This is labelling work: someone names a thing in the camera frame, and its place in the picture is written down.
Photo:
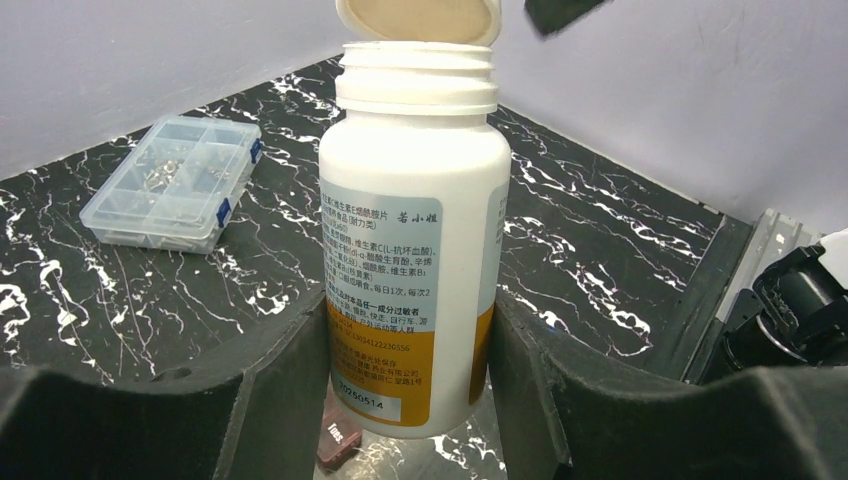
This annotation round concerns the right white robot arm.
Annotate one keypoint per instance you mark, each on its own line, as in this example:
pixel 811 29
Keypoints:
pixel 741 104

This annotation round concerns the red weekly pill organizer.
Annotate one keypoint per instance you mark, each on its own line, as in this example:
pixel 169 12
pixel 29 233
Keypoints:
pixel 340 436

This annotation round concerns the clear plastic compartment box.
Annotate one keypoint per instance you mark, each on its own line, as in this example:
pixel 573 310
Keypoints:
pixel 177 189

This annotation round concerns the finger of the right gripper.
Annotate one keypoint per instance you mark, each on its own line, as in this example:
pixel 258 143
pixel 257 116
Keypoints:
pixel 549 17

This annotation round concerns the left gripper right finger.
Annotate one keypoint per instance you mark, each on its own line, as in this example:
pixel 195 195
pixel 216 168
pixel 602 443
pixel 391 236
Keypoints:
pixel 567 411

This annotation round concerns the white pill bottle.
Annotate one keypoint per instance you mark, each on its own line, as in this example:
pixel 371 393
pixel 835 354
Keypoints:
pixel 414 184

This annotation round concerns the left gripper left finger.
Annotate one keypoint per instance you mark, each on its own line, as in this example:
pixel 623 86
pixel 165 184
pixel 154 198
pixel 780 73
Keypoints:
pixel 250 408

